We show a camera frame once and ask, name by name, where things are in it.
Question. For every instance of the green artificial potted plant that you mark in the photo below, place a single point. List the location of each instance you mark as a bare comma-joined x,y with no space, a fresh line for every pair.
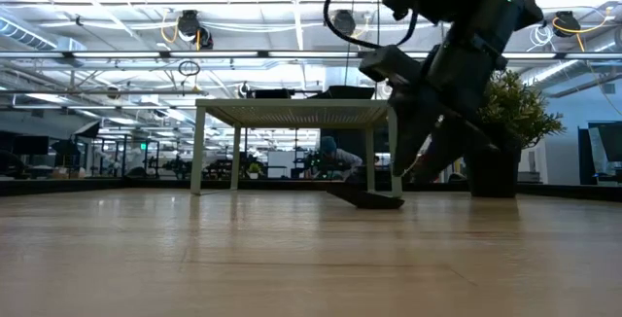
520,113

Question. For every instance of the black wavy square mini bowl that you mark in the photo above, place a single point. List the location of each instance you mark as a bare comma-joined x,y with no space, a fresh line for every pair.
347,92

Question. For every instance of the person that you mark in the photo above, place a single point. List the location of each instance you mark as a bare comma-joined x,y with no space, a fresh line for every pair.
340,160

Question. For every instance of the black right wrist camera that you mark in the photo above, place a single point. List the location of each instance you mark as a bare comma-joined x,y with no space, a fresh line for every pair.
389,64

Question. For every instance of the grey ventilation duct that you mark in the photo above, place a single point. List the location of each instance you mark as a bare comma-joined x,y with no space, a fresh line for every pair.
24,35

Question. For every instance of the small background potted plant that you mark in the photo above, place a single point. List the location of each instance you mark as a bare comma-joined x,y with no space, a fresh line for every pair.
253,168

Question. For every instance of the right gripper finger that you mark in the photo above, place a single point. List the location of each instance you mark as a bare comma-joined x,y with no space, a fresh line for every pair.
413,122
447,151

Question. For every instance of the white background board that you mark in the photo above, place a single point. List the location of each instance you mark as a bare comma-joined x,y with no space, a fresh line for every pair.
282,164

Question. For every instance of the black teardrop mini plate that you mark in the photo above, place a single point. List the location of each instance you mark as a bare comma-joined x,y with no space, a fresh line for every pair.
371,201

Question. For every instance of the long ceiling light strip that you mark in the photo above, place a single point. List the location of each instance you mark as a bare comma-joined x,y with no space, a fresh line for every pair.
146,55

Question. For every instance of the black computer monitor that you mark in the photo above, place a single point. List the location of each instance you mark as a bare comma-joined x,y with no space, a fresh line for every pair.
30,145
610,144

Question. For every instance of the black square mini plate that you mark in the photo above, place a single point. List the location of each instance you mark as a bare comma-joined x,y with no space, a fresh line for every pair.
272,94

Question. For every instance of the mint green perforated shelf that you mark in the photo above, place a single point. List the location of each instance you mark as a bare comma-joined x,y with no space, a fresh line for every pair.
291,112

